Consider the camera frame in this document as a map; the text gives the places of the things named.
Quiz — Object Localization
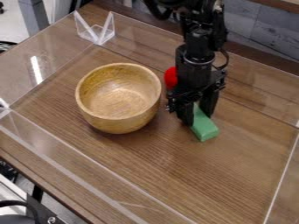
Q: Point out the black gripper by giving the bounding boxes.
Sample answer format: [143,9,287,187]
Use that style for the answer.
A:
[166,45,229,126]

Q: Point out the green rectangular stick block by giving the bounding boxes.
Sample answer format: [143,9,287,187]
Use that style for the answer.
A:
[191,104,221,142]

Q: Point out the brown wooden bowl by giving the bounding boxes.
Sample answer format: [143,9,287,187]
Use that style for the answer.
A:
[75,63,163,134]

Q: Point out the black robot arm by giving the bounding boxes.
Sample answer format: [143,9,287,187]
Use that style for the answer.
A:
[145,0,229,126]

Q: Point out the red plush strawberry toy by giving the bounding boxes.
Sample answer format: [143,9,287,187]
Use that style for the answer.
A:
[163,66,178,89]

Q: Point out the clear acrylic tray wall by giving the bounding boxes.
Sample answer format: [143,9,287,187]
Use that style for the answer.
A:
[0,16,299,224]

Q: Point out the clear acrylic corner bracket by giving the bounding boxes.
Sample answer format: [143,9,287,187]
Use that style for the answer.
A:
[74,11,116,46]

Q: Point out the black metal clamp bracket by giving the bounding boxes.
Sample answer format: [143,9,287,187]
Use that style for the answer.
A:
[26,196,68,224]

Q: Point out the black cable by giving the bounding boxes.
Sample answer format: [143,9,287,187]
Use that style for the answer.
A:
[0,199,40,224]

